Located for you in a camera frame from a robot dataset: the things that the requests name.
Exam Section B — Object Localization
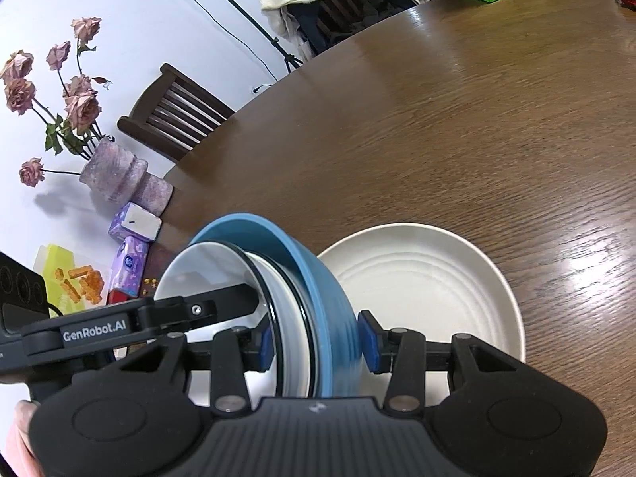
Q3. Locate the purple tissue pack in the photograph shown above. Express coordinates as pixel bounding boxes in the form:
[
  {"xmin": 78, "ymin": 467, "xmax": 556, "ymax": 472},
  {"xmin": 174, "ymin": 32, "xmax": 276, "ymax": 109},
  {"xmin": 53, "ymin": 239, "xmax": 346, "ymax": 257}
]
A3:
[{"xmin": 107, "ymin": 235, "xmax": 151, "ymax": 299}]

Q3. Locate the wooden chair with clothes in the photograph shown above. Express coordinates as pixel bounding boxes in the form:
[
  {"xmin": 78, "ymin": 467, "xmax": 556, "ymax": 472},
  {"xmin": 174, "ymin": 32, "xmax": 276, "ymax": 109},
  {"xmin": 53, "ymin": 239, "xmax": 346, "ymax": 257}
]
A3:
[{"xmin": 278, "ymin": 0, "xmax": 423, "ymax": 58}]

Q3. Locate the pink textured vase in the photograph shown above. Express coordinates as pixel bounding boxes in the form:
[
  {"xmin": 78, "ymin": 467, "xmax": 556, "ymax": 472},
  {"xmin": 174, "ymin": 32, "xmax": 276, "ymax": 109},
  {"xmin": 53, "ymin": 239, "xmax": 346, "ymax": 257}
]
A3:
[{"xmin": 79, "ymin": 136, "xmax": 175, "ymax": 217}]

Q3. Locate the blue bowl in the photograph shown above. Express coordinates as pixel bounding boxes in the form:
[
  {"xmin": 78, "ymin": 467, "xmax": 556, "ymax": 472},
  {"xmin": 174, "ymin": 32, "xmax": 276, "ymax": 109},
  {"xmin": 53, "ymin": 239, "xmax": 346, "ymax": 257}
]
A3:
[{"xmin": 188, "ymin": 213, "xmax": 371, "ymax": 399}]

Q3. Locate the purple tissue box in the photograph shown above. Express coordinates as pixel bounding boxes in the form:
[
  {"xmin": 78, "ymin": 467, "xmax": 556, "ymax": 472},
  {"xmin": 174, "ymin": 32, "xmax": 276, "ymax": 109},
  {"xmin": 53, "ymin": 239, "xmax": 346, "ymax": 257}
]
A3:
[{"xmin": 108, "ymin": 202, "xmax": 163, "ymax": 244}]

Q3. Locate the beige plate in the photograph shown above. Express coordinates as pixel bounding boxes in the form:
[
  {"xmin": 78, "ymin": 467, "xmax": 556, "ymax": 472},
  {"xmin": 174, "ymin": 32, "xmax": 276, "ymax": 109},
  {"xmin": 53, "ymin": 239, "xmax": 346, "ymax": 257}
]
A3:
[{"xmin": 315, "ymin": 223, "xmax": 526, "ymax": 408}]

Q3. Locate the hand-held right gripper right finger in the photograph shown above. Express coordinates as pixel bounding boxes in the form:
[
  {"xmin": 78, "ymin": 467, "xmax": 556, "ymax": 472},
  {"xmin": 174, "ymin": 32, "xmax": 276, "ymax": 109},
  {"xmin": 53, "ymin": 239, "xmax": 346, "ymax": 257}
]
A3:
[{"xmin": 358, "ymin": 309, "xmax": 520, "ymax": 415}]

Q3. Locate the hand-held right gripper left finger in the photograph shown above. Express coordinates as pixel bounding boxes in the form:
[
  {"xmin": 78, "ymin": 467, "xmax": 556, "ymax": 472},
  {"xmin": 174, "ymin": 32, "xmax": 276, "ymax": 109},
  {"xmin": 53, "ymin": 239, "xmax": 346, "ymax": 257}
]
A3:
[{"xmin": 116, "ymin": 329, "xmax": 272, "ymax": 416}]

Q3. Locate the black light stand tripod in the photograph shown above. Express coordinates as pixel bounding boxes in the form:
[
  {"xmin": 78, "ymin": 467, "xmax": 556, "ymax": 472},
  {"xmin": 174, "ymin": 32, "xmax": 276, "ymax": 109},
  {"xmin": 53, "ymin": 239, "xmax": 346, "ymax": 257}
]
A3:
[{"xmin": 181, "ymin": 0, "xmax": 304, "ymax": 73}]

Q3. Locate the yellow-green snack box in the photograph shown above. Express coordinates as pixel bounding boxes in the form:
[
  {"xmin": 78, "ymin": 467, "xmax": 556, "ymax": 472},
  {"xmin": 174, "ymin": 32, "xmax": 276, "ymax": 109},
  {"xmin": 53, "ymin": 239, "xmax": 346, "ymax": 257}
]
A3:
[{"xmin": 34, "ymin": 243, "xmax": 111, "ymax": 314}]

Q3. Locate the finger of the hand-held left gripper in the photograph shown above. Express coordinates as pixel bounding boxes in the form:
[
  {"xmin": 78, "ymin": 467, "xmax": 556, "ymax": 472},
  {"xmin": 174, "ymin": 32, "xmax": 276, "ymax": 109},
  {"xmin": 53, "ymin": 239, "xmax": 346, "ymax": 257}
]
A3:
[{"xmin": 138, "ymin": 284, "xmax": 262, "ymax": 339}]

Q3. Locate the red box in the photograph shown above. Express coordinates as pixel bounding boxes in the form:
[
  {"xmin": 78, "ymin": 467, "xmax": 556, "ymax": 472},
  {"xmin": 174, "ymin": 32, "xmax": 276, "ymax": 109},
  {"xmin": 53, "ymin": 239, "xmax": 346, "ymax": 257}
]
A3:
[{"xmin": 106, "ymin": 288, "xmax": 140, "ymax": 306}]

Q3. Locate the dark wooden slatted chair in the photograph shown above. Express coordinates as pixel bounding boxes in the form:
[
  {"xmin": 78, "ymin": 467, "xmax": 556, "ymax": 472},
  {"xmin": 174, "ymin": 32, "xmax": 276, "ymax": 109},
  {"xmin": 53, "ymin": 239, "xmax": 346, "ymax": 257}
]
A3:
[{"xmin": 116, "ymin": 62, "xmax": 235, "ymax": 164}]

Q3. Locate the black power cable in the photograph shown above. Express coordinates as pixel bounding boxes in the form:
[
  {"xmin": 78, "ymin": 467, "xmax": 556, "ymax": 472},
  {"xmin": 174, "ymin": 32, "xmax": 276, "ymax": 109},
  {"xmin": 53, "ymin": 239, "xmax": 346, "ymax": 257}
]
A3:
[{"xmin": 139, "ymin": 0, "xmax": 279, "ymax": 94}]

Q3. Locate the person's left hand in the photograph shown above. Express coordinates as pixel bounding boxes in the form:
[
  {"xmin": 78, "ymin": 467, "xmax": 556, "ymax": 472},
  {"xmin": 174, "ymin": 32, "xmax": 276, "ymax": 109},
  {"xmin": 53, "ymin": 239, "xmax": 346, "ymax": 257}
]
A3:
[{"xmin": 0, "ymin": 401, "xmax": 45, "ymax": 477}]

